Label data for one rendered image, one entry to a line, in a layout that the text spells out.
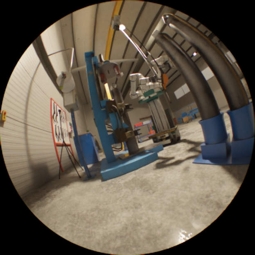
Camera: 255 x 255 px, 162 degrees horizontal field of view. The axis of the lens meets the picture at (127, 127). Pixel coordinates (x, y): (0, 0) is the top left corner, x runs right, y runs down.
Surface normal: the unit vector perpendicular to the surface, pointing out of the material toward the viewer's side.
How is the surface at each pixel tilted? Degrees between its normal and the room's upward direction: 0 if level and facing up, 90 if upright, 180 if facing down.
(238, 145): 90
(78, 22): 173
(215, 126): 90
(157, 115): 90
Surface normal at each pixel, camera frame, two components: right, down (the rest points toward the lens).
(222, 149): -0.92, 0.26
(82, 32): 0.40, 0.91
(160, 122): -0.55, 0.07
